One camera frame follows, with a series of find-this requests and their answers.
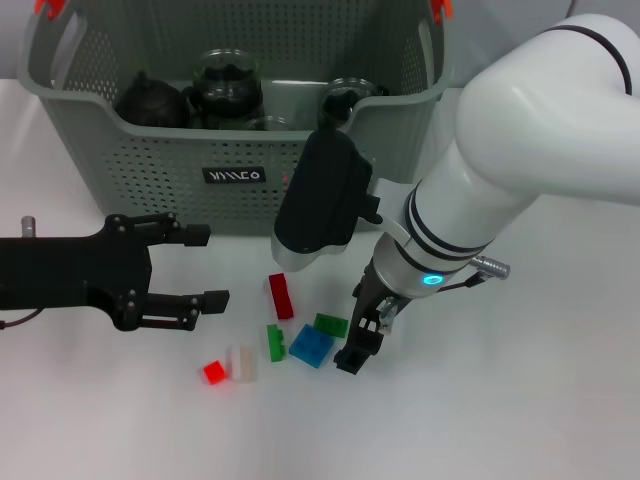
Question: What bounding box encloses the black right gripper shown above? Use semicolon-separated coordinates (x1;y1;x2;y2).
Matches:
332;255;402;377

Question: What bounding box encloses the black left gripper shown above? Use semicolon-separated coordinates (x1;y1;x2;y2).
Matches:
0;212;231;333

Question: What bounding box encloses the glass teacup black sleeve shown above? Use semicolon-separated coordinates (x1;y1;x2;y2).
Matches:
182;87;266;131
317;77;390;130
249;115;292;132

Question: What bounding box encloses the glass jar dark lid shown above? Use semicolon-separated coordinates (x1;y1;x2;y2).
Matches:
192;48;262;101

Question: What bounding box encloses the grey-green perforated storage basket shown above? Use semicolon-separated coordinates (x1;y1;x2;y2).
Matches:
17;0;454;236

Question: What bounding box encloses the blue square toy brick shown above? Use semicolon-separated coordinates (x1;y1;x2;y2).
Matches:
288;323;335;370

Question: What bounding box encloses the small green toy brick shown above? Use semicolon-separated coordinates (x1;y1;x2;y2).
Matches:
265;323;291;364

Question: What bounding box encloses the long dark red brick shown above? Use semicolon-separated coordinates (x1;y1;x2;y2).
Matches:
268;272;295;320

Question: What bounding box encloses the small red toy brick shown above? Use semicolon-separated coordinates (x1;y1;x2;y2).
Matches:
202;360;227;386

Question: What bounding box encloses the translucent white toy brick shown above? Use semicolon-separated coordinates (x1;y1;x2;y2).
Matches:
227;344;259;384

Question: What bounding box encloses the small black clay teapot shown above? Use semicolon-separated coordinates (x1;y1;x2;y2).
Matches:
113;70;192;129

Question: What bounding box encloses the left wrist connector cable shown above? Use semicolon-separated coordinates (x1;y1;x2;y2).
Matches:
0;215;42;331

